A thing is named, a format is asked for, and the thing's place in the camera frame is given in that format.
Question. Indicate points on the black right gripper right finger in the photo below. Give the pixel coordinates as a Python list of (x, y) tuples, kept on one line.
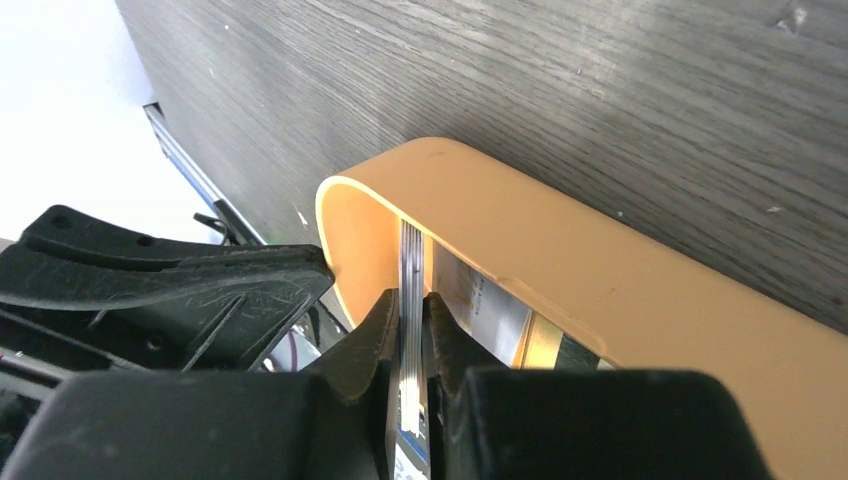
[(493, 422)]

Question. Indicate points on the silver vip card in tray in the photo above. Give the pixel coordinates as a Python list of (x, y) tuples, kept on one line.
[(491, 315)]

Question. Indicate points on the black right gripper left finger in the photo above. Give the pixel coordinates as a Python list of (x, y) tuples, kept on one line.
[(334, 419)]

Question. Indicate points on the yellow oval tray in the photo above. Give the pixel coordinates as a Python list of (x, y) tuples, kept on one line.
[(627, 298)]

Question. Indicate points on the white magnetic stripe card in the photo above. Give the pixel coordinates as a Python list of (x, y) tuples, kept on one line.
[(412, 424)]

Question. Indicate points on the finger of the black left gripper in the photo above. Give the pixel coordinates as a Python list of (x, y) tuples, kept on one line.
[(83, 294)]

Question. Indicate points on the black card in tray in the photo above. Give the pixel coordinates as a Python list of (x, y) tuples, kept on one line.
[(572, 355)]

